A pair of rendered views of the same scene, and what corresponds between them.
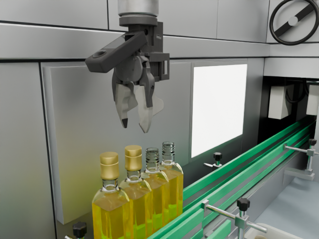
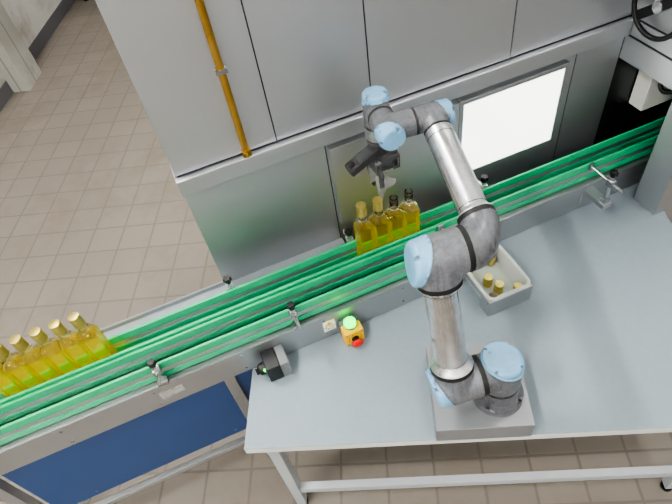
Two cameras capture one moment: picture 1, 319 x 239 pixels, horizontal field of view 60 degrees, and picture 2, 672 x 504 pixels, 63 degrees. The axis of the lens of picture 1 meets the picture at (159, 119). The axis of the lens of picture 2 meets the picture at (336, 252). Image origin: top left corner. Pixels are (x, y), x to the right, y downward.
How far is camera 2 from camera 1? 1.36 m
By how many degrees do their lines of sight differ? 45
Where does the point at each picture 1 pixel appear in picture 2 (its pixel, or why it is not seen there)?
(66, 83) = (340, 155)
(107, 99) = not seen: hidden behind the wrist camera
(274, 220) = (535, 239)
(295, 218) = (558, 241)
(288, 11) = not seen: outside the picture
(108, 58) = (354, 170)
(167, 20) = (433, 73)
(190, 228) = not seen: hidden behind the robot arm
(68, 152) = (342, 189)
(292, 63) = (651, 57)
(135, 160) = (377, 207)
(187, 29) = (460, 69)
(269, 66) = (627, 48)
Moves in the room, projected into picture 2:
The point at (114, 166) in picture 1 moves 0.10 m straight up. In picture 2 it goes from (363, 212) to (360, 189)
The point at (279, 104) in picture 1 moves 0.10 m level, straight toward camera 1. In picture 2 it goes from (644, 91) to (629, 103)
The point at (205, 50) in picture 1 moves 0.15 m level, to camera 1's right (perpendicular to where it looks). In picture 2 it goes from (484, 82) to (531, 89)
